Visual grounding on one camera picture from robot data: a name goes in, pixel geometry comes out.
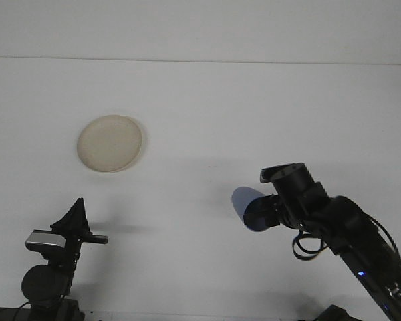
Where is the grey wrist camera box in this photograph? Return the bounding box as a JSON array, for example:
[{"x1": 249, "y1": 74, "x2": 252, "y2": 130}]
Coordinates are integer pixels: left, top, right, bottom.
[
  {"x1": 24, "y1": 230, "x2": 69, "y2": 251},
  {"x1": 260, "y1": 163, "x2": 309, "y2": 184}
]

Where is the pale round plate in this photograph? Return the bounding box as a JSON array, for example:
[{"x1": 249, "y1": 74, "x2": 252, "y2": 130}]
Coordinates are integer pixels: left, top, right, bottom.
[{"x1": 76, "y1": 114, "x2": 145, "y2": 174}]

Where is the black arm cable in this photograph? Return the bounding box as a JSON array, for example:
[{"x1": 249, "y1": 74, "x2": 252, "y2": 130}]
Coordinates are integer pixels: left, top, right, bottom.
[
  {"x1": 14, "y1": 300, "x2": 33, "y2": 321},
  {"x1": 291, "y1": 213, "x2": 401, "y2": 268}
]

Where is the pale blue cup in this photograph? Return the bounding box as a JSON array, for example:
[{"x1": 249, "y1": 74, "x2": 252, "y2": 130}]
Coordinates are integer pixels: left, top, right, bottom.
[{"x1": 231, "y1": 185, "x2": 279, "y2": 232}]

